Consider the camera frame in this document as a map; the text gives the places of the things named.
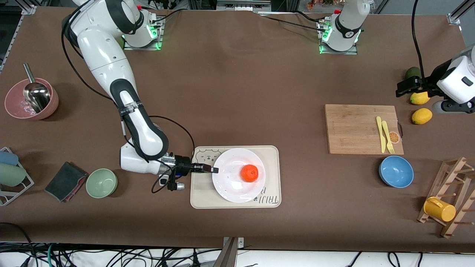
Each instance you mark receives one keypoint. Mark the brown table cover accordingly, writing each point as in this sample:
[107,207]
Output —
[297,74]

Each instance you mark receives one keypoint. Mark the metal ladle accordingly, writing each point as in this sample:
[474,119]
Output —
[37,96]

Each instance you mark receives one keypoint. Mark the pale green bowl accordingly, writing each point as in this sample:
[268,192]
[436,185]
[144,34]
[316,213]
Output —
[101,183]

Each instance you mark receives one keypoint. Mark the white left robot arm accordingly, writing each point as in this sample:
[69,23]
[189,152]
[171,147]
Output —
[347,22]

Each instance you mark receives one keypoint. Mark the orange fruit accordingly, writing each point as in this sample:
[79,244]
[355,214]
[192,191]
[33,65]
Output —
[249,173]

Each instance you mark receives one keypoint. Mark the dark grey folded cloth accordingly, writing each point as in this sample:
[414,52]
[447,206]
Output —
[63,180]

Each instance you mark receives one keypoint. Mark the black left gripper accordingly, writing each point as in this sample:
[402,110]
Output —
[426,83]

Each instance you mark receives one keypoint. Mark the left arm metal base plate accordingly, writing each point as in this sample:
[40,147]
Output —
[349,52]

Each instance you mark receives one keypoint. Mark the pink bowl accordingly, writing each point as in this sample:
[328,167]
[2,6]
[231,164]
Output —
[15,100]

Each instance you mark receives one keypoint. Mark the light blue cup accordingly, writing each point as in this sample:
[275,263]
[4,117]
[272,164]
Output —
[7,158]

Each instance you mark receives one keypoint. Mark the yellow plastic knife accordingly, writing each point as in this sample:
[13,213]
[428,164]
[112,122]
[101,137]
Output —
[381,135]

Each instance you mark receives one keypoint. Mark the dark green avocado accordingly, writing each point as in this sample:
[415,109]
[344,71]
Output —
[412,72]

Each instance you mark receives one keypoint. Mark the wooden cutting board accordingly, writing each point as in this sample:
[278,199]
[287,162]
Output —
[349,129]

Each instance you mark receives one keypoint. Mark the yellow plastic fork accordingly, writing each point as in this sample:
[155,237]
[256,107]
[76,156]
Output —
[386,133]

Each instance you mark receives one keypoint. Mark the pink folded cloth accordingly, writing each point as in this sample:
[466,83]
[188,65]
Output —
[79,187]

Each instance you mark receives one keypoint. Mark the cream bear print tray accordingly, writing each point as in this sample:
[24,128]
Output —
[272,155]

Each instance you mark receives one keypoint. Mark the pale green cup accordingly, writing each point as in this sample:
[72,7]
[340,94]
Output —
[11,175]

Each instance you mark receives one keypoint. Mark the yellow lemon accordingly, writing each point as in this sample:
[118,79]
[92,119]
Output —
[422,116]
[420,99]

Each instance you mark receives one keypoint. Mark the wooden mug rack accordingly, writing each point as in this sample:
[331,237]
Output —
[441,187]

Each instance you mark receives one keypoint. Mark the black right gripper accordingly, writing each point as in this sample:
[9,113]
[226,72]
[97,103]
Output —
[183,162]

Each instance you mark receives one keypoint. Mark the grey equipment box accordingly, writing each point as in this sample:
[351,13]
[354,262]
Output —
[243,5]

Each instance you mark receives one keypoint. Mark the metal corner bracket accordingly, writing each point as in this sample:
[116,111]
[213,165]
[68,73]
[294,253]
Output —
[30,9]
[453,19]

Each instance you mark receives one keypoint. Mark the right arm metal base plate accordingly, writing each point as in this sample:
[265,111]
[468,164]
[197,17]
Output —
[141,48]

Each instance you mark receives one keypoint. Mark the yellow mug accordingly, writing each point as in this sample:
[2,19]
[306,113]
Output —
[441,210]

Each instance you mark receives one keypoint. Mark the white round plate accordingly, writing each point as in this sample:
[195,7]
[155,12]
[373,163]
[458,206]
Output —
[230,185]

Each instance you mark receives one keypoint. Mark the blue bowl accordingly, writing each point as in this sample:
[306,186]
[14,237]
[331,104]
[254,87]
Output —
[396,172]

